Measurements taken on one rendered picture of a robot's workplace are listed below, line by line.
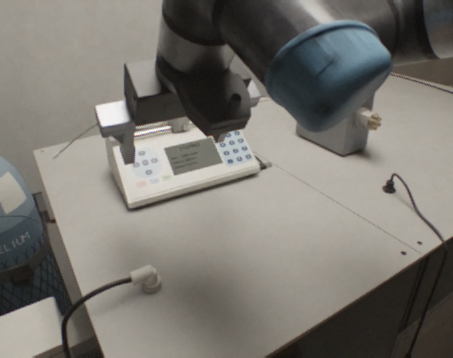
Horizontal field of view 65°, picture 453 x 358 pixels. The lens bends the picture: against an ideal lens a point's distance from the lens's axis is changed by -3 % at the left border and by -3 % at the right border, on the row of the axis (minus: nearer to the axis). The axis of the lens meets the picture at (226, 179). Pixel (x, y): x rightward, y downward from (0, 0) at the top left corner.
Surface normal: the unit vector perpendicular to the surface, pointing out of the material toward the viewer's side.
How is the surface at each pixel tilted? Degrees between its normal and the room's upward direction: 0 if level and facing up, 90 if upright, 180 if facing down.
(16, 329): 0
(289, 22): 62
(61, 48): 90
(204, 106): 36
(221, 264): 0
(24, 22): 90
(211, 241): 0
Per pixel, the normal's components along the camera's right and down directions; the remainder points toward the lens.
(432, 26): -0.58, 0.67
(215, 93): 0.24, -0.45
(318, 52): -0.33, 0.03
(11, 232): 0.78, 0.29
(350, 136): 0.52, 0.40
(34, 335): -0.04, -0.87
